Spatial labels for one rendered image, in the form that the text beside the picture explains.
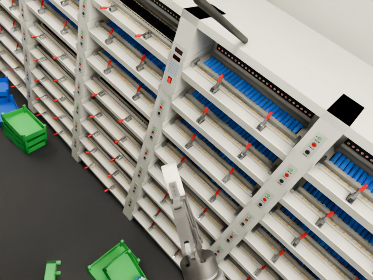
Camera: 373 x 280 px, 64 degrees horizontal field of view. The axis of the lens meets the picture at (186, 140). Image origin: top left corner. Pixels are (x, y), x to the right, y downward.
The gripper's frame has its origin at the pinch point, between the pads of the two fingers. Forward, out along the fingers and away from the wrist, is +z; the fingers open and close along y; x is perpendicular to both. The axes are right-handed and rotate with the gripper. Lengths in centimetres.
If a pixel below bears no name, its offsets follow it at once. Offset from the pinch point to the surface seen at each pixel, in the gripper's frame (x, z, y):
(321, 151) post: -46, -12, -54
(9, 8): 111, 142, -160
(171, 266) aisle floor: 49, -82, -158
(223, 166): -10, -13, -95
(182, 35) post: -10, 51, -71
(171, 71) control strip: 1, 40, -83
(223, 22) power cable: -24, 39, -36
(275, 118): -37, 4, -71
